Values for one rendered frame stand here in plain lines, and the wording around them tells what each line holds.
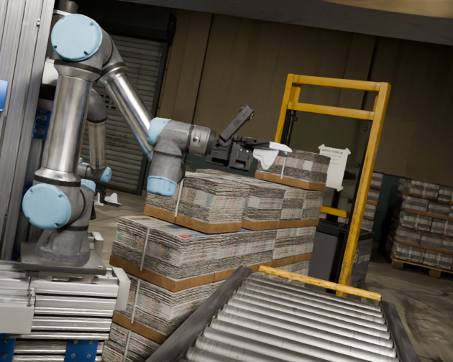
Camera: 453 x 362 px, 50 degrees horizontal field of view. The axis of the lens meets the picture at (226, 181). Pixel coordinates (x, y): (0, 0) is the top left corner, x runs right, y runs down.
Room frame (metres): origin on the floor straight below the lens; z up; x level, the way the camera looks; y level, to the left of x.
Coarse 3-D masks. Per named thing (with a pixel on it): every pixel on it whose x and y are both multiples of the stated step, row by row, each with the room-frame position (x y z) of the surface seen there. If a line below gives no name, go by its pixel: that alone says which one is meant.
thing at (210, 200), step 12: (192, 180) 2.15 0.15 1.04; (204, 180) 2.12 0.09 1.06; (216, 180) 2.15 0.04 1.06; (192, 192) 2.14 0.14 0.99; (204, 192) 2.10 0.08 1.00; (216, 192) 2.08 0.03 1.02; (228, 192) 2.16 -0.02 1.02; (240, 192) 2.25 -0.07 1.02; (192, 204) 2.13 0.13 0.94; (204, 204) 2.10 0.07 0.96; (216, 204) 2.10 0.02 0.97; (228, 204) 2.18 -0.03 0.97; (240, 204) 2.28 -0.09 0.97; (192, 216) 2.12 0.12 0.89; (204, 216) 2.09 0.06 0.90; (216, 216) 2.12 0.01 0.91; (228, 216) 2.21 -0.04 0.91; (240, 216) 2.30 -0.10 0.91; (192, 228) 2.14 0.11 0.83
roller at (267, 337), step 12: (216, 324) 1.13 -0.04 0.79; (228, 324) 1.14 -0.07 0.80; (252, 336) 1.11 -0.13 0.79; (264, 336) 1.11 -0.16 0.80; (276, 336) 1.12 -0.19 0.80; (288, 348) 1.09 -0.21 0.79; (300, 348) 1.09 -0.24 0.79; (312, 348) 1.09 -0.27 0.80; (324, 348) 1.10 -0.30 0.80; (336, 360) 1.07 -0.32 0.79; (348, 360) 1.07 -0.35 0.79; (360, 360) 1.07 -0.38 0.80
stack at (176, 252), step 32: (128, 224) 2.08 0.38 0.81; (160, 224) 2.12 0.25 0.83; (128, 256) 2.06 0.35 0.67; (160, 256) 1.98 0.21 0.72; (192, 256) 1.99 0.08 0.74; (224, 256) 2.23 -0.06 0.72; (256, 256) 2.49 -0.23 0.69; (288, 256) 2.85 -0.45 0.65; (160, 288) 1.96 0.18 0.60; (192, 288) 2.03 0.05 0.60; (160, 320) 1.94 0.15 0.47; (128, 352) 2.02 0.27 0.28
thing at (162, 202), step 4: (188, 172) 2.37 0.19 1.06; (192, 172) 2.43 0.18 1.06; (208, 176) 2.40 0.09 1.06; (148, 192) 2.26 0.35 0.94; (148, 196) 2.26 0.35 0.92; (152, 196) 2.25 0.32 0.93; (156, 196) 2.24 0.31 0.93; (160, 196) 2.22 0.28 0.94; (164, 196) 2.21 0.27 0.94; (172, 196) 2.19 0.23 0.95; (148, 200) 2.26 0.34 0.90; (152, 200) 2.24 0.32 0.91; (156, 200) 2.23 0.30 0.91; (160, 200) 2.22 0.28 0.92; (164, 200) 2.21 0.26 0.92; (168, 200) 2.20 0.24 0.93; (172, 200) 2.19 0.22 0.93; (148, 204) 2.26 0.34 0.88; (152, 204) 2.24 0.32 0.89; (156, 204) 2.23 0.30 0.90; (160, 204) 2.22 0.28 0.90; (164, 204) 2.21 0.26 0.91; (168, 204) 2.19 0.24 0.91; (172, 204) 2.19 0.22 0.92; (160, 208) 2.22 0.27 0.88; (164, 208) 2.21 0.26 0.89; (168, 208) 2.19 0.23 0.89
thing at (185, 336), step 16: (240, 272) 1.65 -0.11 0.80; (224, 288) 1.43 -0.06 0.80; (208, 304) 1.25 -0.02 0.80; (224, 304) 1.29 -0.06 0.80; (192, 320) 1.11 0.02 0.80; (208, 320) 1.13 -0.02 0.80; (176, 336) 1.00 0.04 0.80; (192, 336) 1.02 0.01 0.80; (160, 352) 0.91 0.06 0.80; (176, 352) 0.92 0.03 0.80
